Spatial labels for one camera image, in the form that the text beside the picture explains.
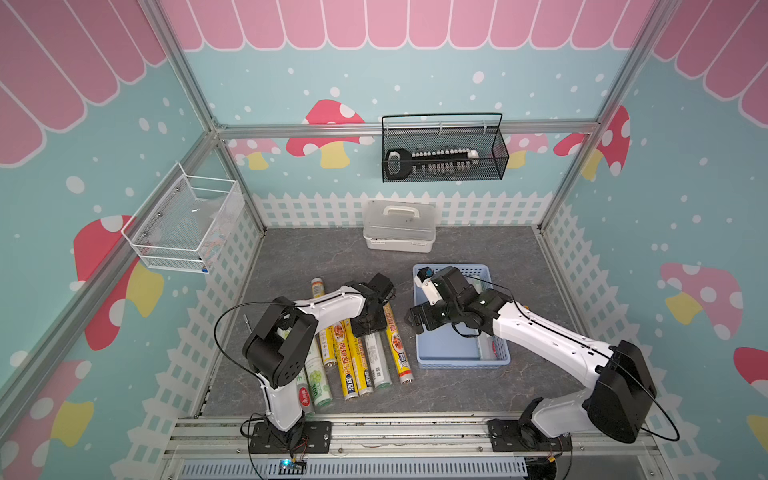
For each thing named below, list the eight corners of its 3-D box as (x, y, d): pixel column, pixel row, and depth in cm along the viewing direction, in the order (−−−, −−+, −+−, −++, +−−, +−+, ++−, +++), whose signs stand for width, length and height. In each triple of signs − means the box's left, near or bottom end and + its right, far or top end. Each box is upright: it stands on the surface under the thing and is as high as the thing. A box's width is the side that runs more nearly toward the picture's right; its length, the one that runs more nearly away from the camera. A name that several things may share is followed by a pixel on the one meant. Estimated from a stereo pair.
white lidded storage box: (365, 256, 115) (362, 232, 104) (367, 222, 126) (365, 198, 116) (433, 255, 115) (437, 232, 104) (430, 222, 126) (433, 198, 116)
